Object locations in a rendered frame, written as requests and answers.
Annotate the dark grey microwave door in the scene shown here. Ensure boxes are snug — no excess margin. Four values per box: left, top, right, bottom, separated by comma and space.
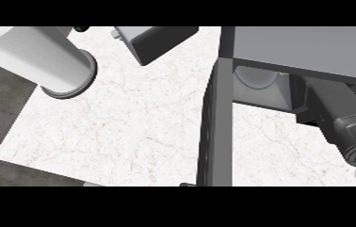
195, 25, 234, 187

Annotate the white cylinder with dark rim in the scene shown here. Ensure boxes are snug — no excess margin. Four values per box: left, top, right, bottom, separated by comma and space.
0, 25, 99, 100

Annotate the grey milk carton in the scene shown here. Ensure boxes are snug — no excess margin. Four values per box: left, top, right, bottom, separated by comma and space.
109, 25, 200, 67

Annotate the glass microwave turntable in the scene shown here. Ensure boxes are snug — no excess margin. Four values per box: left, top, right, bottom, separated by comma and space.
233, 65, 280, 90

